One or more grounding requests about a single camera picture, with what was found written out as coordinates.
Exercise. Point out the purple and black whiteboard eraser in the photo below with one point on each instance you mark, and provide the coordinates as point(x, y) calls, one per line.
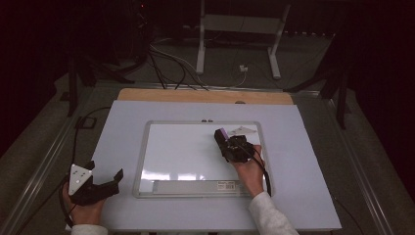
point(223, 133)

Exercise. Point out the person's right hand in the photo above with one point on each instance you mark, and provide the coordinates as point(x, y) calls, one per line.
point(251, 176)

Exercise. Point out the person's left hand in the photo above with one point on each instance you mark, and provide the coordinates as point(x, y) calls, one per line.
point(84, 213)

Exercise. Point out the grey metal stand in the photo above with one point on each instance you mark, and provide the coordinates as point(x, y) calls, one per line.
point(241, 24)

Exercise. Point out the black tripod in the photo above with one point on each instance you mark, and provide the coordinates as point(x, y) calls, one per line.
point(72, 88)
point(341, 98)

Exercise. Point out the metal floor rail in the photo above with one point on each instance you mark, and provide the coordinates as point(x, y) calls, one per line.
point(365, 182)
point(42, 169)

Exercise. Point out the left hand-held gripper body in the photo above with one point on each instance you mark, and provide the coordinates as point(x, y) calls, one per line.
point(83, 187)

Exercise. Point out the wooden table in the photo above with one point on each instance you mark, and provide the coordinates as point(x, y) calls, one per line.
point(195, 96)

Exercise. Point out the silver-framed whiteboard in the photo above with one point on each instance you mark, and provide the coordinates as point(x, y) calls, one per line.
point(182, 153)

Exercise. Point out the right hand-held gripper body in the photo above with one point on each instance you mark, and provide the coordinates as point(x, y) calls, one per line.
point(238, 150)

